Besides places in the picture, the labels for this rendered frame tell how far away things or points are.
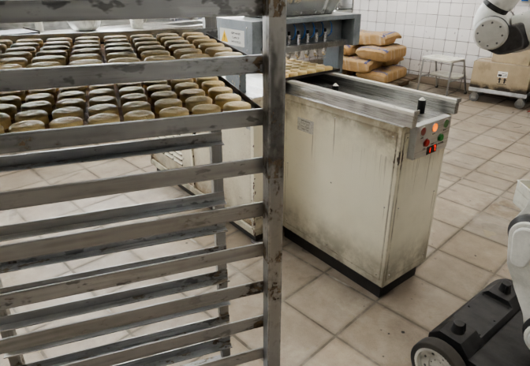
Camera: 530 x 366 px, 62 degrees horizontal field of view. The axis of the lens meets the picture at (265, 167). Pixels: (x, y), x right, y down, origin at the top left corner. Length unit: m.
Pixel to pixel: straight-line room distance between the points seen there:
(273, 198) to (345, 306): 1.36
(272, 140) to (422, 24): 5.83
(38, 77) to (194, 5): 0.24
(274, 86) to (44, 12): 0.34
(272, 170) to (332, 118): 1.23
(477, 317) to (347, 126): 0.89
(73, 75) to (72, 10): 0.09
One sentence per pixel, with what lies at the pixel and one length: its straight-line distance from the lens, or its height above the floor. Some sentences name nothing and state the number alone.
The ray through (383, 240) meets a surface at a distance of 1.97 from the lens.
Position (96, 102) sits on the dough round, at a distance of 0.87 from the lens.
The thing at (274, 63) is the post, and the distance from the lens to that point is 0.72.
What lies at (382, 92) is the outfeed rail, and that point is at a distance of 2.16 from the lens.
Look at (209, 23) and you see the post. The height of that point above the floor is 1.26.
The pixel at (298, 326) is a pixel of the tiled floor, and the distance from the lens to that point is 1.99.
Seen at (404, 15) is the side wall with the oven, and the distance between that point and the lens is 6.63.
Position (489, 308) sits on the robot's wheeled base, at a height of 0.19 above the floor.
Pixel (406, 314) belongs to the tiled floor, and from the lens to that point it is 2.13.
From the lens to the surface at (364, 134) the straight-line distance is 1.87.
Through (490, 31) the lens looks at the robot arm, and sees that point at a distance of 1.23.
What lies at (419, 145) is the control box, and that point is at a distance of 1.82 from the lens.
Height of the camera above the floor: 1.36
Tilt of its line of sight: 23 degrees down
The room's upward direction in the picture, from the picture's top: straight up
